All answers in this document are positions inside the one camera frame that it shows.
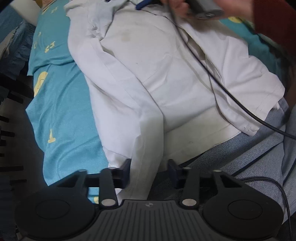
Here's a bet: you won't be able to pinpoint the white shirt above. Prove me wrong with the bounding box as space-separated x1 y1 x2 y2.
64 1 285 200

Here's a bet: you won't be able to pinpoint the dark red sleeve forearm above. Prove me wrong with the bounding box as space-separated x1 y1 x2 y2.
253 1 295 56

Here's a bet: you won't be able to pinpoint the person's right hand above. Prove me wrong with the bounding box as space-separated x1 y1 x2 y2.
161 0 254 21

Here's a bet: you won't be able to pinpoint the grey-blue trousers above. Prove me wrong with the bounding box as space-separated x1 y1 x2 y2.
148 98 295 221

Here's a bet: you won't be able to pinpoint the teal patterned bed sheet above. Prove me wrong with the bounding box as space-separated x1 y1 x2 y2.
25 0 110 204

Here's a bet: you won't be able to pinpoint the blue sofa chair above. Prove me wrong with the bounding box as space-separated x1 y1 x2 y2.
1 5 36 80

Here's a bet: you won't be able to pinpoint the black cable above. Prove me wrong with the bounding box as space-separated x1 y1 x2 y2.
166 0 296 241

